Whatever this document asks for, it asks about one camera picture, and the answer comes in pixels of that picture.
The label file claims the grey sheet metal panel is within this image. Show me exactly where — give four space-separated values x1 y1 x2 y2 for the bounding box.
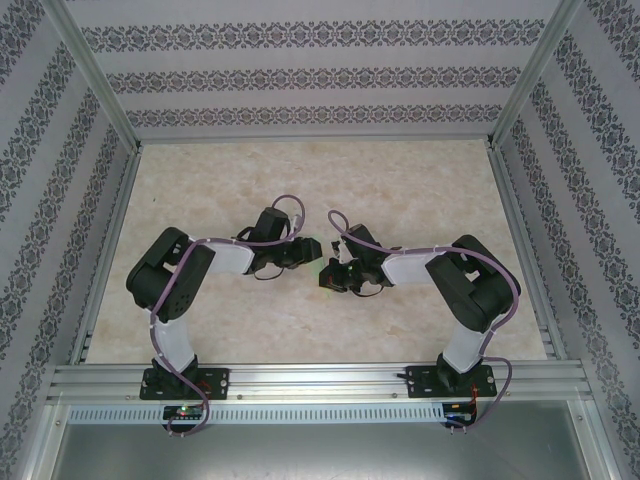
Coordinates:
49 423 589 480

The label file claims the right thin black camera cable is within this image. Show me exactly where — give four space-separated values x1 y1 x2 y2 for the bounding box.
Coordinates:
351 278 387 299

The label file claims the thin black camera cable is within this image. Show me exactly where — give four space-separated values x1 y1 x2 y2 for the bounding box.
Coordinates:
351 278 387 299
251 263 287 282

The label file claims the left thin black camera cable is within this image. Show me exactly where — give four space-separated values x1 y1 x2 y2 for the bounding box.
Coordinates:
251 263 287 282

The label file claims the aluminium mounting rail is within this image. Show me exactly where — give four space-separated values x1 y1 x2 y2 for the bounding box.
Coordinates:
47 362 594 404

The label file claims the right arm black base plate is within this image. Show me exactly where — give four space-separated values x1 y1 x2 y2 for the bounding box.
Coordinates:
405 364 498 400

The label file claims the slotted grey cable duct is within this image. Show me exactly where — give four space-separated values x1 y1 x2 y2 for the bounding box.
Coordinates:
67 403 451 425

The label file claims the aluminium side rail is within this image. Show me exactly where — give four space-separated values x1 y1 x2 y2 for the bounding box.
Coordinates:
68 144 146 366
485 142 571 362

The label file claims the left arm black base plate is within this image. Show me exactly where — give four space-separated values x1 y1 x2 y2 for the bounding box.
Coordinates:
139 367 231 401

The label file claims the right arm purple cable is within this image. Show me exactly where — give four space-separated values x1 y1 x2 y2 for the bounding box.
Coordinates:
327 209 522 436

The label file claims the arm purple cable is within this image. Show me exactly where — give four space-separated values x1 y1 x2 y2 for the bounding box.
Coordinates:
327 209 522 436
148 193 307 440

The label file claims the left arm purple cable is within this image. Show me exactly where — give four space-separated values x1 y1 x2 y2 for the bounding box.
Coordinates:
148 193 307 440

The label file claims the aluminium frame post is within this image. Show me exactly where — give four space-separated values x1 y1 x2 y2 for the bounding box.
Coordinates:
42 0 144 151
19 402 71 480
485 0 586 151
567 399 619 480

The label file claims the aluminium lower frame post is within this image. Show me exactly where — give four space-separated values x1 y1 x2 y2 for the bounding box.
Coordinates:
19 402 71 480
567 399 619 480

